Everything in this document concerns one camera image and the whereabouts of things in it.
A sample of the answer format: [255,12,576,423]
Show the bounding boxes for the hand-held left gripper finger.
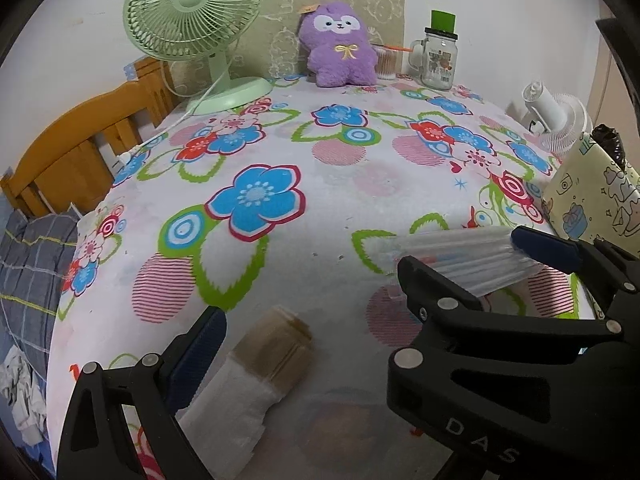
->
[57,305,228,480]

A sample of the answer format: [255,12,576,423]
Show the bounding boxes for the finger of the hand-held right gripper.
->
[511,225,640,312]
[387,256,628,403]

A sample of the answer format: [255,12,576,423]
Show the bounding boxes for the pale green cartoon print bag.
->
[540,130,640,256]

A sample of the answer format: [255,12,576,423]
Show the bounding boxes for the clear plastic bag pack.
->
[395,227,558,301]

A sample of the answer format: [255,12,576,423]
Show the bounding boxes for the black plastic bag roll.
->
[590,124,628,171]

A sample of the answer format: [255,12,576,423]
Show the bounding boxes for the small white fan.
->
[521,80,594,156]

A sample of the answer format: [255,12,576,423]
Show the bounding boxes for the floral tablecloth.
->
[47,72,601,480]

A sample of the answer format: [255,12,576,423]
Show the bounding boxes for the white crumpled cloth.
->
[0,345,48,446]

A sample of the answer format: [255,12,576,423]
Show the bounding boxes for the grey plaid blanket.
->
[0,207,83,361]

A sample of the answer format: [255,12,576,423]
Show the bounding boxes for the glass jar mug green lid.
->
[407,9,460,92]

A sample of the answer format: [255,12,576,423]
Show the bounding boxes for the cotton swab jar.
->
[375,44,416,81]

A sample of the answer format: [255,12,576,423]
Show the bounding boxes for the purple plush toy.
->
[297,1,378,87]

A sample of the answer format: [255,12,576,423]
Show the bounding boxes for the green desk fan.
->
[122,0,275,117]

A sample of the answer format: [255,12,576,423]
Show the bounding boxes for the white fan cable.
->
[117,57,226,166]

